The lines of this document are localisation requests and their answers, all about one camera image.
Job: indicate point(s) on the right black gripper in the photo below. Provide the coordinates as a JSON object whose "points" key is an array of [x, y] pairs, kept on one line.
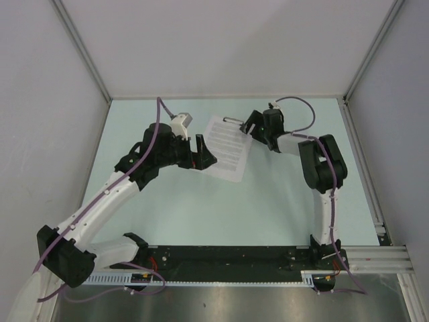
{"points": [[257, 119]]}

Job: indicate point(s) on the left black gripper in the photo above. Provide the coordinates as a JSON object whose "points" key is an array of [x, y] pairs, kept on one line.
{"points": [[200, 159]]}

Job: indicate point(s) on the metal folder clip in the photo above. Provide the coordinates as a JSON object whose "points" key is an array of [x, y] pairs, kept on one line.
{"points": [[233, 121]]}

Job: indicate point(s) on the white dense text sheet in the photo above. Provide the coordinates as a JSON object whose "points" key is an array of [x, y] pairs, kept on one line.
{"points": [[231, 148]]}

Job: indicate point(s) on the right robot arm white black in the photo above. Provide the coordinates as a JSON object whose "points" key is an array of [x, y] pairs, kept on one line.
{"points": [[322, 163]]}

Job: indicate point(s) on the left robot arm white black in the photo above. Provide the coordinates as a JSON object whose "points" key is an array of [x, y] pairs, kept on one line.
{"points": [[127, 179]]}

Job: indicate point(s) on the right aluminium side rail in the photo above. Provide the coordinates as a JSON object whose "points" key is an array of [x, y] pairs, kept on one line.
{"points": [[364, 173]]}

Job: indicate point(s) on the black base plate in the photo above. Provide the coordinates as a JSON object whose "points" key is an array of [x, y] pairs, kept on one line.
{"points": [[288, 257]]}

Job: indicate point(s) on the white slotted cable duct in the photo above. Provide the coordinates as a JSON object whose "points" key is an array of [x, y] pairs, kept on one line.
{"points": [[138, 279]]}

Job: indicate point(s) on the aluminium front rail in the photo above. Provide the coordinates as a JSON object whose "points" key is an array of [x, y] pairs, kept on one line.
{"points": [[378, 260]]}

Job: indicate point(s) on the right aluminium corner post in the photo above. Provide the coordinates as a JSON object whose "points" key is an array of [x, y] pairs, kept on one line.
{"points": [[380, 36]]}

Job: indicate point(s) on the aluminium corner post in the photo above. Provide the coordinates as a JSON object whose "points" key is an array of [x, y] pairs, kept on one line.
{"points": [[380, 36], [80, 47]]}

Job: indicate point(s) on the left aluminium corner post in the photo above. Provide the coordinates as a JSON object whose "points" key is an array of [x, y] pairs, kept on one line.
{"points": [[80, 47]]}

